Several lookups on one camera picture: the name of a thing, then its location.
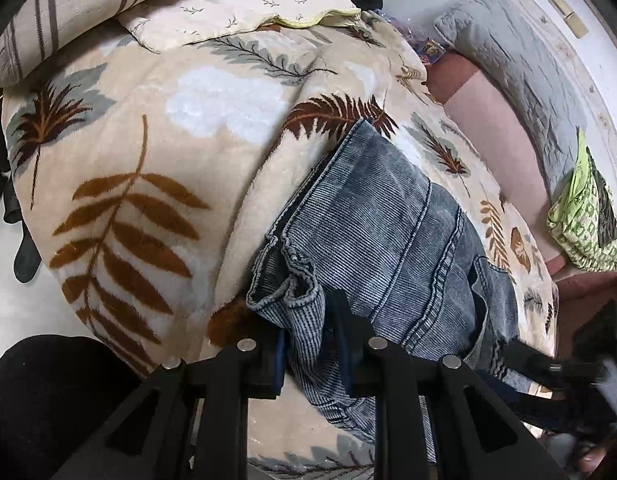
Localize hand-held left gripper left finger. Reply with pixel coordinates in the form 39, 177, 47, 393
53, 332, 290, 480

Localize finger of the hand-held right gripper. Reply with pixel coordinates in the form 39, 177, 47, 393
499, 340, 569, 388

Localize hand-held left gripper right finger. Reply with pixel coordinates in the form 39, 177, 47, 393
329, 290, 572, 480

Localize blue denim pants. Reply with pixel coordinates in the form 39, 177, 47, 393
246, 117, 539, 443

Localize green checked cloth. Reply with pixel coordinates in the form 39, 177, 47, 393
546, 130, 617, 273

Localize dark olive cloth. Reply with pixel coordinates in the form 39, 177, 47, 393
586, 147, 617, 248

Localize leaf print blanket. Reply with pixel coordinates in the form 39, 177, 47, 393
1, 20, 562, 480

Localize person's black clothing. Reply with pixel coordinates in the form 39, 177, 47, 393
0, 335, 162, 480

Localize pink folded blanket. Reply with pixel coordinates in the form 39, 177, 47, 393
426, 51, 617, 341

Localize dark grey sock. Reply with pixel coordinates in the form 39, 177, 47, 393
13, 232, 42, 283

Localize grey quilted pillow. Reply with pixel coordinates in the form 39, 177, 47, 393
433, 0, 589, 201

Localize colourful plastic packets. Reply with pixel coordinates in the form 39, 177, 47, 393
389, 15, 447, 66

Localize cream sprig print pillow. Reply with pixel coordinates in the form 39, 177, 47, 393
116, 0, 362, 53

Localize beige wall switch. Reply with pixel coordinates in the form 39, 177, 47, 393
549, 0, 589, 38

